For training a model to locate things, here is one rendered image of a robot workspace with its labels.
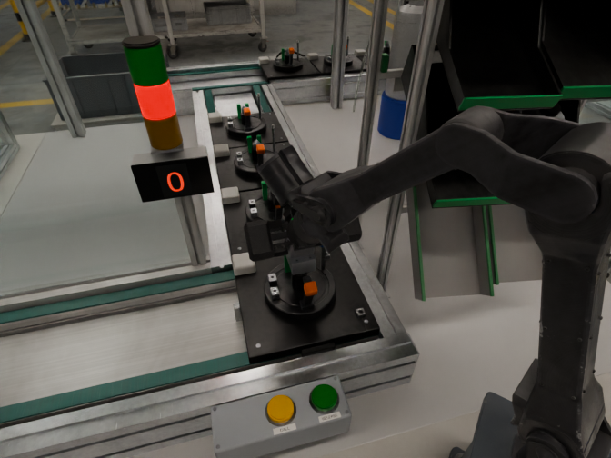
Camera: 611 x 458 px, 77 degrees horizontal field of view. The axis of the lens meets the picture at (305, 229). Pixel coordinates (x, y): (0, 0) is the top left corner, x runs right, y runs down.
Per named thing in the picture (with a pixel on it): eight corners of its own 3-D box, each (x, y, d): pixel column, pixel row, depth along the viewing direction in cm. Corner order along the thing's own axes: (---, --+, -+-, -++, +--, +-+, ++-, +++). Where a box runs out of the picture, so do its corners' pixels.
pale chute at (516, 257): (547, 279, 77) (564, 280, 72) (484, 283, 76) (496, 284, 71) (533, 141, 79) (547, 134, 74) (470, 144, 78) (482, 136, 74)
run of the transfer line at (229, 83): (614, 75, 203) (626, 51, 195) (147, 125, 158) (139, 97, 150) (556, 53, 233) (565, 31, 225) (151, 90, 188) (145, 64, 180)
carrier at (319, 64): (370, 73, 180) (373, 44, 172) (321, 77, 175) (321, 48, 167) (352, 57, 198) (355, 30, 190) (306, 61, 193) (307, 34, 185)
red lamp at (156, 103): (176, 118, 58) (168, 85, 55) (141, 122, 57) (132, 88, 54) (175, 104, 62) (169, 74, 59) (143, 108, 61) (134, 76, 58)
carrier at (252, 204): (335, 243, 90) (338, 200, 82) (232, 263, 85) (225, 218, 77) (308, 187, 108) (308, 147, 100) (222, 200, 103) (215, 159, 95)
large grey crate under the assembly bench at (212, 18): (252, 24, 528) (250, 4, 514) (206, 25, 517) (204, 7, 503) (248, 16, 558) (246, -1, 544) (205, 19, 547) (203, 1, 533)
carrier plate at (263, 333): (379, 334, 71) (380, 327, 70) (249, 364, 67) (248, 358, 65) (337, 248, 89) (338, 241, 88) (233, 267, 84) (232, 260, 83)
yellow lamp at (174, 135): (183, 148, 61) (176, 118, 58) (150, 152, 60) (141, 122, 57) (182, 134, 65) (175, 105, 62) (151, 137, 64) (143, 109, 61)
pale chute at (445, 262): (481, 294, 74) (494, 296, 69) (414, 298, 73) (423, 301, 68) (467, 150, 76) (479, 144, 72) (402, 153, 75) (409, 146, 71)
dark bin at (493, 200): (510, 204, 62) (537, 180, 55) (431, 209, 61) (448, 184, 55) (467, 75, 74) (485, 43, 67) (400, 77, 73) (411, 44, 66)
